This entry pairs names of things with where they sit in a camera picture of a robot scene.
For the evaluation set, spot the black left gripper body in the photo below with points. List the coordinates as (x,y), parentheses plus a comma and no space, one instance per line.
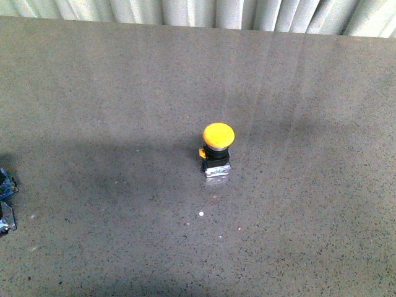
(9,187)

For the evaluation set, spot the yellow mushroom push button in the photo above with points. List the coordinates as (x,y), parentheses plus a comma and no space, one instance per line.
(215,153)

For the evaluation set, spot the white pleated curtain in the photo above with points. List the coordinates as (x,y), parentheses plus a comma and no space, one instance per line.
(331,17)

